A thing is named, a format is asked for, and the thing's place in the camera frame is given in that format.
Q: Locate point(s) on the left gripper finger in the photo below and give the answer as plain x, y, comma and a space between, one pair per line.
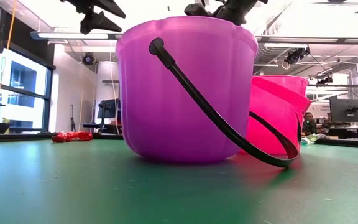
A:
104, 5
101, 23

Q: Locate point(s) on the black monitor on arm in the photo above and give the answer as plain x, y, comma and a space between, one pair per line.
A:
347, 110

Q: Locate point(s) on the dark monitor on stand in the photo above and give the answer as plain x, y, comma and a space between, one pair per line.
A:
108, 109

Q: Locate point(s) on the dark monitor desk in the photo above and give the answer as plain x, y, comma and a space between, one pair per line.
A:
104, 127

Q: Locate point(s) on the person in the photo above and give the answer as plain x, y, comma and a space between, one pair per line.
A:
309, 123

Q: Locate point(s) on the black ceiling-mounted camera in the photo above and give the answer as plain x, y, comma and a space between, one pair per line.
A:
324, 80
295, 56

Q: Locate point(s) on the dark office desk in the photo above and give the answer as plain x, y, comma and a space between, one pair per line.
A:
346, 130

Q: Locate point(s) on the green candy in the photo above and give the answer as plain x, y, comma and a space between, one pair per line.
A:
315, 137
306, 141

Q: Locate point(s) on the black tripod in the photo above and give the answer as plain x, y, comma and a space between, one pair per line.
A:
72, 119

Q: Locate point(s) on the black aluminium table frame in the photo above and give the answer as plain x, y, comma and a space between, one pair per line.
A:
17, 137

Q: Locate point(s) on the pink plastic halloween bucket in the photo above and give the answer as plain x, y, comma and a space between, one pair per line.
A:
275, 102

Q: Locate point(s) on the long ceiling light bar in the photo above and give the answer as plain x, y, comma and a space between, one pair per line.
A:
73, 35

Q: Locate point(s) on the green table mat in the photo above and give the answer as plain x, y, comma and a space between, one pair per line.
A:
73, 186

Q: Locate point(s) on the red candy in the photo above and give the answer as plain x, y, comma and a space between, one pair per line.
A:
60, 137
81, 135

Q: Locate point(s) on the black framed window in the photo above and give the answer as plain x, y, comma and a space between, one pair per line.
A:
23, 77

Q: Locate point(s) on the round black ceiling camera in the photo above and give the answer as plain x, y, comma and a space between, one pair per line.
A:
88, 58

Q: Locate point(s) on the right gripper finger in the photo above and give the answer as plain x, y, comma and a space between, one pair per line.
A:
196, 10

